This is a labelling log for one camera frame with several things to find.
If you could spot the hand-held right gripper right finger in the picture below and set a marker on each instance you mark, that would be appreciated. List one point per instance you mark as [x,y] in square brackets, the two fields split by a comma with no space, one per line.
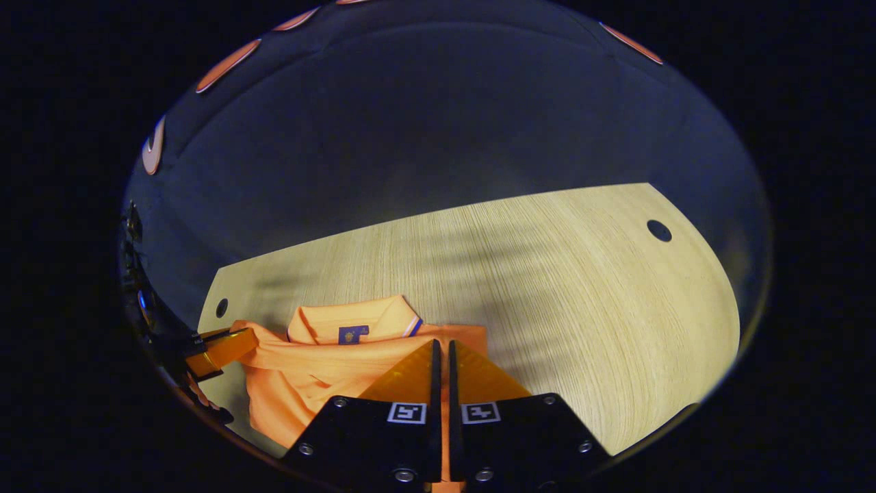
[454,424]

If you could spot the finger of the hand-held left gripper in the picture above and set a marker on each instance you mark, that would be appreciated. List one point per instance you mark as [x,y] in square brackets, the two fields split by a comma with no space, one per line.
[229,346]
[205,405]

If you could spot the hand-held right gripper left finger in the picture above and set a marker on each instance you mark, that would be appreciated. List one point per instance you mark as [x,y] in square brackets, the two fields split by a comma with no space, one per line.
[436,411]

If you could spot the orange polo T-shirt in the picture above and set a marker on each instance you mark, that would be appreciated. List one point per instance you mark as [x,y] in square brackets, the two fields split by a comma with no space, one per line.
[308,383]

